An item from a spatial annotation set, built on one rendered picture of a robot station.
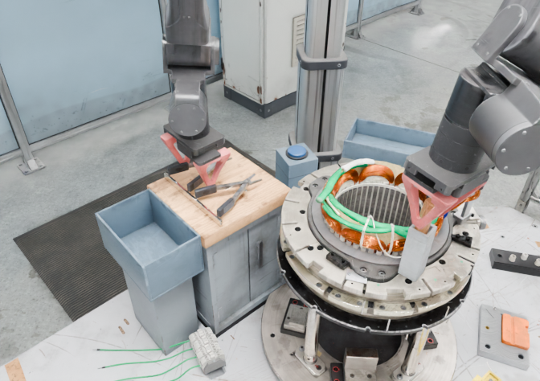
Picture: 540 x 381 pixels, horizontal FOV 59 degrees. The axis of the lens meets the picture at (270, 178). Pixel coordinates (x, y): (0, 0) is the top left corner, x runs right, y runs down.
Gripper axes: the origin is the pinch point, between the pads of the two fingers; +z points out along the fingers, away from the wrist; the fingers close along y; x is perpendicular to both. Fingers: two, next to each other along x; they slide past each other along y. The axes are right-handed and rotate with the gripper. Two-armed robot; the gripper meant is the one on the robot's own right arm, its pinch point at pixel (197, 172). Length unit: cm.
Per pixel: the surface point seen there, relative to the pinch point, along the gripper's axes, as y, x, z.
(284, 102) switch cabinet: -146, 164, 106
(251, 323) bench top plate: 15.4, -0.3, 30.6
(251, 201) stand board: 11.0, 3.8, 2.2
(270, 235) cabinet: 12.6, 7.3, 11.8
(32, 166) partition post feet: -188, 7, 108
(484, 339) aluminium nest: 50, 31, 28
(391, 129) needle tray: 11.7, 45.0, 3.3
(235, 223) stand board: 13.4, -1.6, 2.6
